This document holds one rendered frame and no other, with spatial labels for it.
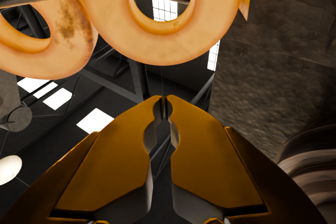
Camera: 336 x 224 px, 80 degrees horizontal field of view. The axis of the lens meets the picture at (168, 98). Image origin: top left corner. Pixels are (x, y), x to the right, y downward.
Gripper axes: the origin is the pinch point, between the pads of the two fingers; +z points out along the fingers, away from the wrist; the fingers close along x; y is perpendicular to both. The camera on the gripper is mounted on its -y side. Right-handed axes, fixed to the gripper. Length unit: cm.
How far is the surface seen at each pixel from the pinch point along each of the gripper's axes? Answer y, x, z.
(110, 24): -3.0, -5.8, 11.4
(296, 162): 28.1, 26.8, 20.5
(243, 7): -4.1, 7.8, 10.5
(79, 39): -1.6, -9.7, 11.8
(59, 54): 0.2, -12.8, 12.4
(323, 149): 21.6, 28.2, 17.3
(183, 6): 55, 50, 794
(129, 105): 463, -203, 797
